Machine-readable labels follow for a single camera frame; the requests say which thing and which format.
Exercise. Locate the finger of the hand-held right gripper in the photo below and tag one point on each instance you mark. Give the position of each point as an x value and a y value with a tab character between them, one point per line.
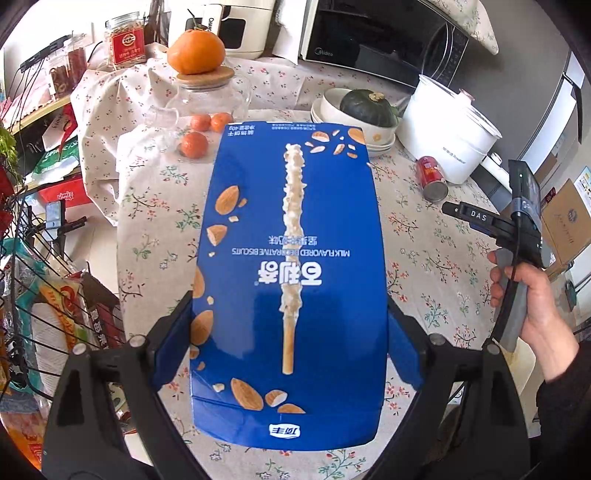
471	213

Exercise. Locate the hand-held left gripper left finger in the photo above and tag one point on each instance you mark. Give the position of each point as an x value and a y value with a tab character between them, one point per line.
171	344

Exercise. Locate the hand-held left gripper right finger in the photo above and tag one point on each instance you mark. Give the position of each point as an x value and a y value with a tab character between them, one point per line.
404	350

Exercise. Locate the blue biscuit box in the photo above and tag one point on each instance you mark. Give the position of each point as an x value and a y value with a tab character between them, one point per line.
323	277

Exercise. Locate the person's right forearm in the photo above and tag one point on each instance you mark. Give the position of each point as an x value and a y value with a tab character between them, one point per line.
568	415

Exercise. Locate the person's right hand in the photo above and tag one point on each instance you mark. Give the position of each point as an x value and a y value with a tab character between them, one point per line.
545	300

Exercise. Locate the cardboard box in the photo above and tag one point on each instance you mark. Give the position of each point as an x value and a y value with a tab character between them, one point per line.
568	226

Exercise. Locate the red drink can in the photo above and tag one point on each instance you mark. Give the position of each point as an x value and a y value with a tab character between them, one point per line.
430	177

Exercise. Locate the dark snack packet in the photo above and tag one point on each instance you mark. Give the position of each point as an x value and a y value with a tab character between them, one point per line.
104	314

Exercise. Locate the white electric pot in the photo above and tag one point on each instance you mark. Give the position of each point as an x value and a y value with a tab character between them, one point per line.
443	129

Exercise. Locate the grey refrigerator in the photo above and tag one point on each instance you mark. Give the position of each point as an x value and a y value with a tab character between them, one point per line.
554	129

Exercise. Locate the orange white snack bag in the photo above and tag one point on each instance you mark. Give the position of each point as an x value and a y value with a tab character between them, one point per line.
60	314

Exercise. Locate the dark green squash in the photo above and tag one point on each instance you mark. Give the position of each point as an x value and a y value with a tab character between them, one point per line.
369	108

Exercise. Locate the stacked white bowls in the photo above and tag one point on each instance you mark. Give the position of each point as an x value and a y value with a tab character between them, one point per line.
332	120

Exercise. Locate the red packet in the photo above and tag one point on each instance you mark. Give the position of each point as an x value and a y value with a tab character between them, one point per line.
64	191

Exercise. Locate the floral cover cloth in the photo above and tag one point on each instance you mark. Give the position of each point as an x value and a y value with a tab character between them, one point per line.
466	23

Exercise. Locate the white microwave with black door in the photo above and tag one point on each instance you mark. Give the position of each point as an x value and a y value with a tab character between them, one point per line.
378	41

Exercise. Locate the small tangerine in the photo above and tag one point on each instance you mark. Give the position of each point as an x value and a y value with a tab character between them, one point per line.
194	144
220	122
201	122

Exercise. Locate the green white packet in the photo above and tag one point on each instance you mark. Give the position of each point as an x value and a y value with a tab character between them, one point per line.
57	157

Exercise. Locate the glass teapot with wooden lid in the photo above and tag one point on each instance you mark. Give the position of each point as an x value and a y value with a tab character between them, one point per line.
207	99

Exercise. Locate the glass jar of dried fruit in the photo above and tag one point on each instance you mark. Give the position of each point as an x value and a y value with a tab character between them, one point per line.
76	57
58	76

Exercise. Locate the large orange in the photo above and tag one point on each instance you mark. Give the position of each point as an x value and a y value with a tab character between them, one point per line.
196	48

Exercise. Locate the glass jar with red label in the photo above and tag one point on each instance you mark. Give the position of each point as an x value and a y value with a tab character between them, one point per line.
125	44

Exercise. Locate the cream air fryer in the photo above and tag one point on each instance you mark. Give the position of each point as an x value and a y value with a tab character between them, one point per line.
221	27

